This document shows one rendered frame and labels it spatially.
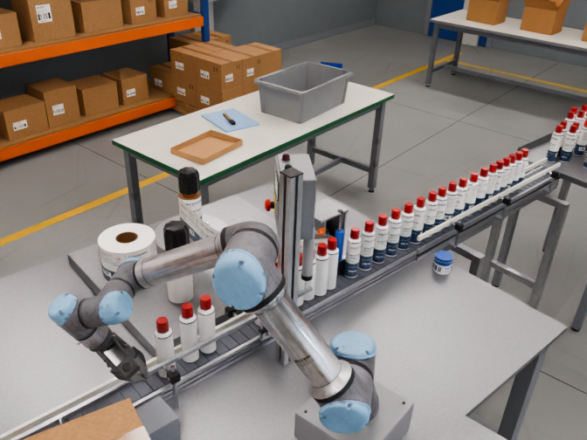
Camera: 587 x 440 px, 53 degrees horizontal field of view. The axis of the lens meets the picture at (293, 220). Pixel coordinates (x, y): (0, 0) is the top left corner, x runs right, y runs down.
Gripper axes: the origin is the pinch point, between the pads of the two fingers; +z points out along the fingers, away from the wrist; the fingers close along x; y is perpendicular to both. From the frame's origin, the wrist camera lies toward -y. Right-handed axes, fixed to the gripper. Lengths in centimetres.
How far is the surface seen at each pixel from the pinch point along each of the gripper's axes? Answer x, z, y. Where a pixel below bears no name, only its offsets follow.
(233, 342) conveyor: -24.9, 21.8, 4.5
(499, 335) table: -87, 68, -43
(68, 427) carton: 16.4, -24.6, -19.5
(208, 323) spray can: -23.0, 6.6, 3.1
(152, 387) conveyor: 0.9, 8.1, 3.7
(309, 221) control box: -60, -10, -16
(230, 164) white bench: -102, 56, 127
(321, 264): -65, 27, 3
